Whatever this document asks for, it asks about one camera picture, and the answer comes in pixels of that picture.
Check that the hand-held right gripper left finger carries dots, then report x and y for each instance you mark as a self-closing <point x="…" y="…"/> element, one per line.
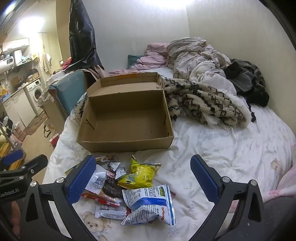
<point x="81" y="179"/>

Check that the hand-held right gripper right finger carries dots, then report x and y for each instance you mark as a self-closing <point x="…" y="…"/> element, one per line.
<point x="205" y="180"/>

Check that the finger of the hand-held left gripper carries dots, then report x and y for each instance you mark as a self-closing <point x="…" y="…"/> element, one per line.
<point x="11" y="160"/>
<point x="34" y="163"/>

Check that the white snack bar red end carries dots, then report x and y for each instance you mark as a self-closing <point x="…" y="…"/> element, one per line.
<point x="108" y="212"/>

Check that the yellow snack packet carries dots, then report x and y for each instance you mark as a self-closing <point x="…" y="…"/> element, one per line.
<point x="138" y="176"/>

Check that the white and blue snack packet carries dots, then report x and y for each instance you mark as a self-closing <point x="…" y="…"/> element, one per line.
<point x="148" y="201"/>

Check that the clear white barcode packet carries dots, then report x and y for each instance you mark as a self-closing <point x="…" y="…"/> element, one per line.
<point x="98" y="182"/>

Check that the small red box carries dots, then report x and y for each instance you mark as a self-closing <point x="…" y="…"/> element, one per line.
<point x="55" y="141"/>

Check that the dark brown snack packet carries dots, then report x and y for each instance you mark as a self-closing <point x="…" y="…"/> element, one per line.
<point x="112" y="188"/>

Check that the small torn white packet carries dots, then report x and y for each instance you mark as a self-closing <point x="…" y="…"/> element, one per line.
<point x="120" y="173"/>
<point x="115" y="166"/>

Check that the white kitchen cabinet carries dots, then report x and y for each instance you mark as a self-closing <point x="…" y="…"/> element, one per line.
<point x="20" y="106"/>

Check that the white washing machine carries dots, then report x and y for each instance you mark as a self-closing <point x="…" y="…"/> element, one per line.
<point x="34" y="92"/>

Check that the fuzzy cream black patterned blanket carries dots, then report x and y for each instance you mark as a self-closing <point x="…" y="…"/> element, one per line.
<point x="203" y="102"/>

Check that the teal sided cardboard box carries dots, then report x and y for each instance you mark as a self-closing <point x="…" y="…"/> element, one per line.
<point x="67" y="90"/>

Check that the pink floral blanket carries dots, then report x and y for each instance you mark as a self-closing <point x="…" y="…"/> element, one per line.
<point x="286" y="183"/>

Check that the grey cloth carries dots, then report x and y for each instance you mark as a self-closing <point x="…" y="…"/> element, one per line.
<point x="279" y="220"/>

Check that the white water heater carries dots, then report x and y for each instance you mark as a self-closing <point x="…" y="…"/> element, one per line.
<point x="8" y="61"/>

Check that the hanging beige towel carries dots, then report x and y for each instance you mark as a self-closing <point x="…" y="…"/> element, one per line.
<point x="47" y="62"/>

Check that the red clothing pile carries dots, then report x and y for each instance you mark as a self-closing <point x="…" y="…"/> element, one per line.
<point x="67" y="63"/>

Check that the dark clothing pile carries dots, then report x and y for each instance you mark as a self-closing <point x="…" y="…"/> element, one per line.
<point x="245" y="78"/>

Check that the pile of pink and white clothes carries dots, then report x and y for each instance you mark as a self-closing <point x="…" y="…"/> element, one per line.
<point x="196" y="62"/>

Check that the teal pillow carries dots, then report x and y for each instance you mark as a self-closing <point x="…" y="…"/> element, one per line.
<point x="134" y="60"/>

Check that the pink bedding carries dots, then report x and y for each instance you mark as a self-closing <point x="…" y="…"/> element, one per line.
<point x="152" y="59"/>

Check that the black plastic bag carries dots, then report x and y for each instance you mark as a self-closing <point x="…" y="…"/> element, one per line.
<point x="81" y="34"/>

